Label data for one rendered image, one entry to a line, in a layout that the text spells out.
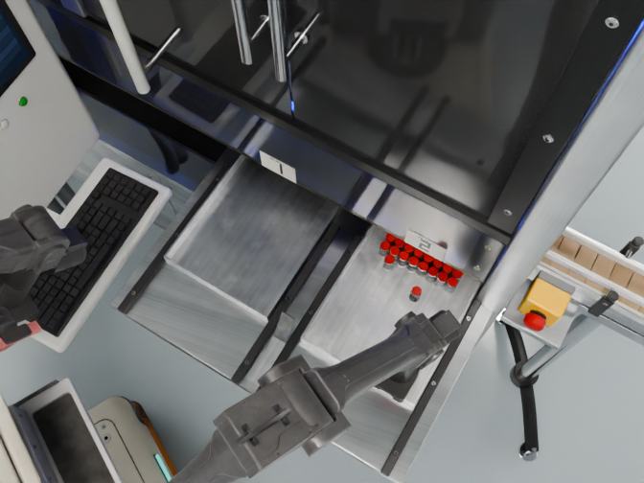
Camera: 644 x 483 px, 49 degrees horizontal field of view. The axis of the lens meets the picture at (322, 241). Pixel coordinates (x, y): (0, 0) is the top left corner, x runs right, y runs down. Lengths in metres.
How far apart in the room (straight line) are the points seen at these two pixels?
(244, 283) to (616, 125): 0.87
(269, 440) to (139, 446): 1.31
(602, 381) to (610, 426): 0.14
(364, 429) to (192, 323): 0.41
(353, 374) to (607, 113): 0.44
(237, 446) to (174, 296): 0.76
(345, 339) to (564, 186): 0.62
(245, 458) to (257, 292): 0.73
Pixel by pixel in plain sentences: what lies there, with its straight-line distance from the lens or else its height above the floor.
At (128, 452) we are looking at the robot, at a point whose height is 0.28.
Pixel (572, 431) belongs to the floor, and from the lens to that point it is 2.43.
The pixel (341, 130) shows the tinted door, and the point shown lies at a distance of 1.21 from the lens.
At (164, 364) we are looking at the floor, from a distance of 2.40.
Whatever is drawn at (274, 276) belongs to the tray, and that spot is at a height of 0.88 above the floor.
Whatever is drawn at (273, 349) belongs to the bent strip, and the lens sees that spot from 1.45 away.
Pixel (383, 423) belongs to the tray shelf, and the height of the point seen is 0.88.
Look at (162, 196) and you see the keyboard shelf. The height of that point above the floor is 0.80.
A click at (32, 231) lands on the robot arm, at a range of 1.08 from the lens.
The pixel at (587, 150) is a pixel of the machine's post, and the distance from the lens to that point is 0.94.
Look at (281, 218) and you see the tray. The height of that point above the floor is 0.88.
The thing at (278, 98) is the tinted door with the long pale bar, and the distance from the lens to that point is 1.24.
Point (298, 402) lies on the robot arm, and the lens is 0.83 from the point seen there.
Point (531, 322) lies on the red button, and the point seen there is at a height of 1.01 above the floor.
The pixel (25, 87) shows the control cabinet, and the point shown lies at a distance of 1.54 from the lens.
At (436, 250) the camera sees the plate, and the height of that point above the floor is 1.03.
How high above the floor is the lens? 2.28
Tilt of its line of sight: 67 degrees down
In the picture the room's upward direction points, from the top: 1 degrees counter-clockwise
